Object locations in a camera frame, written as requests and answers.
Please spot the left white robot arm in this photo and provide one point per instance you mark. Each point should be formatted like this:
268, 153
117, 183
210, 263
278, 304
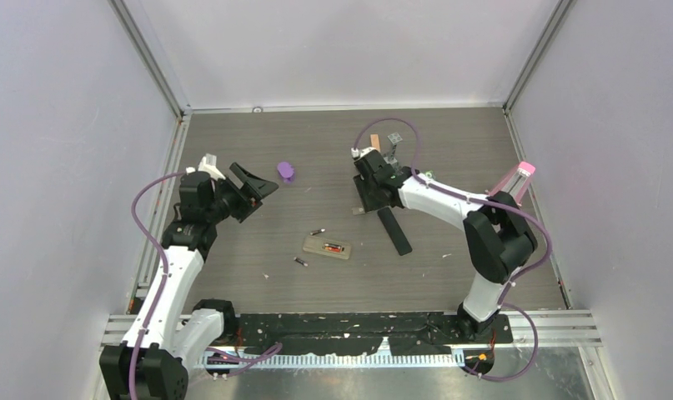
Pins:
157, 358

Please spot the orange wooden block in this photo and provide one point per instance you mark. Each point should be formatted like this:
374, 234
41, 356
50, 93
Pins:
374, 141

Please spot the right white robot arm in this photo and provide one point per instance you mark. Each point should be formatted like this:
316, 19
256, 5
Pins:
500, 241

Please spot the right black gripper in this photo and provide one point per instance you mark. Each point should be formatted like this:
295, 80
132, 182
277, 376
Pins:
368, 204

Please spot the grey lego tower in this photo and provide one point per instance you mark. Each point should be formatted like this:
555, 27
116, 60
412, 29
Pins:
394, 139

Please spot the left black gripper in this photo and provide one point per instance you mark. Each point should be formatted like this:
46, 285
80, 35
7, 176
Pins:
248, 203

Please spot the pink metronome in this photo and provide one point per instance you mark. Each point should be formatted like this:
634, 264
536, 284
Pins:
516, 182

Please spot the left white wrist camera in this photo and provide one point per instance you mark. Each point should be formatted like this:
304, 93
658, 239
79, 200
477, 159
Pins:
207, 165

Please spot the purple plastic toy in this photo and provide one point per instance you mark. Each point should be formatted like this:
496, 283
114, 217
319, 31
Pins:
286, 171

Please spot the black remote control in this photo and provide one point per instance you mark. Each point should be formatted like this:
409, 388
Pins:
394, 231

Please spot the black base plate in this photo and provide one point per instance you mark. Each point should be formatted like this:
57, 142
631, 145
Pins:
355, 334

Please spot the beige remote control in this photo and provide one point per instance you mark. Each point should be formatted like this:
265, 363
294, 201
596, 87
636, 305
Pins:
315, 244

